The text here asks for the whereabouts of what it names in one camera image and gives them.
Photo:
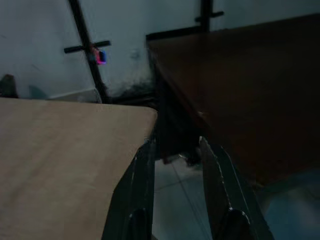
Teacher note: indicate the dark brown wooden table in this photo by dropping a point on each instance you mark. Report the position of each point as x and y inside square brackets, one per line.
[250, 87]

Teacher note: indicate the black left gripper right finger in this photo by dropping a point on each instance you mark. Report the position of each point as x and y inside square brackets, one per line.
[225, 195]

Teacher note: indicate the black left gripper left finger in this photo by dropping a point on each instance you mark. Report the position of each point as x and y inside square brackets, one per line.
[135, 195]

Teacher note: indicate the small device with blue light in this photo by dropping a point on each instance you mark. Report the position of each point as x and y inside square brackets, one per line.
[102, 57]

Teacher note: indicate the light beige wooden table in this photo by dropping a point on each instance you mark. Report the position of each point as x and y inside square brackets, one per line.
[62, 162]

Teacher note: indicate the black stand with crossbar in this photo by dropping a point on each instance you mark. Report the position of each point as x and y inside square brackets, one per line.
[205, 15]
[86, 37]

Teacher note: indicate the dark brown object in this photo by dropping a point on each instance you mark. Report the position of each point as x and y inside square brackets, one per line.
[8, 86]

